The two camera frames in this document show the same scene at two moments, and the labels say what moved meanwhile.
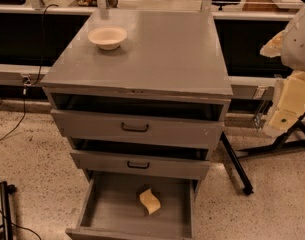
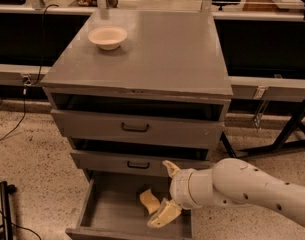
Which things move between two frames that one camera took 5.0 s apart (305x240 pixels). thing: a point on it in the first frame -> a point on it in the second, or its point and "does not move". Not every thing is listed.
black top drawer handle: x=134 y=130 does not move
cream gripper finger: x=274 y=46 -> x=191 y=188
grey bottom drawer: x=137 y=207 does not move
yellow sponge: x=148 y=199 does not move
